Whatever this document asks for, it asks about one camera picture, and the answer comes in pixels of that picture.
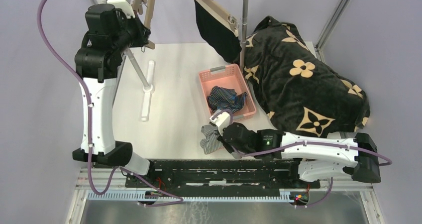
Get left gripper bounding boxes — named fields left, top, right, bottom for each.
left=112, top=8, right=151, bottom=54

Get wooden hanger of navy underwear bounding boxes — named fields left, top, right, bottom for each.
left=144, top=0, right=156, bottom=50

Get navy striped underwear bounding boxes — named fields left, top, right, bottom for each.
left=206, top=86, right=248, bottom=113

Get grey striped underwear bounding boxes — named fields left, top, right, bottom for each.
left=200, top=124, right=224, bottom=155

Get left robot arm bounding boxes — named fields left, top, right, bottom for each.
left=72, top=3, right=157, bottom=188

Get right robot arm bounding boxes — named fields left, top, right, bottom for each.
left=222, top=122, right=381, bottom=188

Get empty wooden clip hanger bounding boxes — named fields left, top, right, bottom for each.
left=131, top=0, right=148, bottom=15

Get wooden hanger of black underwear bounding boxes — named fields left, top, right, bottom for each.
left=195, top=0, right=239, bottom=37

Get black underwear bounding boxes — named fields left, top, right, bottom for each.
left=194, top=0, right=241, bottom=63

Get metal clothes rack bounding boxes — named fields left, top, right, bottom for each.
left=126, top=0, right=249, bottom=121

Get pink plastic basket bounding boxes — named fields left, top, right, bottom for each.
left=199, top=64, right=256, bottom=120

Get black floral blanket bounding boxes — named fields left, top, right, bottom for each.
left=243, top=16, right=370, bottom=138

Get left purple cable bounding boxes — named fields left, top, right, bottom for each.
left=36, top=0, right=184, bottom=207

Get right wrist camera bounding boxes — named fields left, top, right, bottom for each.
left=210, top=110, right=233, bottom=131

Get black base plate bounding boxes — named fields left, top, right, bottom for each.
left=143, top=159, right=320, bottom=198

